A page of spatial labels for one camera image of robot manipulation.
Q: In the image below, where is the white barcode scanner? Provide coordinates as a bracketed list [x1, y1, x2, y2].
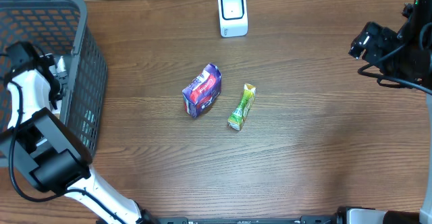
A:
[217, 0, 248, 38]

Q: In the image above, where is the white tube gold cap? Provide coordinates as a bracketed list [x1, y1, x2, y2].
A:
[56, 56, 66, 74]

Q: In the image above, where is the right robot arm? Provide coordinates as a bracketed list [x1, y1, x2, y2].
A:
[326, 0, 431, 224]

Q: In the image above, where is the grey plastic mesh basket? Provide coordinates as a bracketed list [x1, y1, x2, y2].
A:
[1, 0, 107, 155]

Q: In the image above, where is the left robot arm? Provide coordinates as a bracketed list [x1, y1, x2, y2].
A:
[1, 41, 158, 224]

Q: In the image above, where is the green yellow snack pack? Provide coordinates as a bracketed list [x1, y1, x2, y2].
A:
[227, 84, 257, 131]

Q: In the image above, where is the purple red pad pack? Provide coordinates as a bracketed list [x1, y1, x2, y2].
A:
[182, 63, 222, 118]

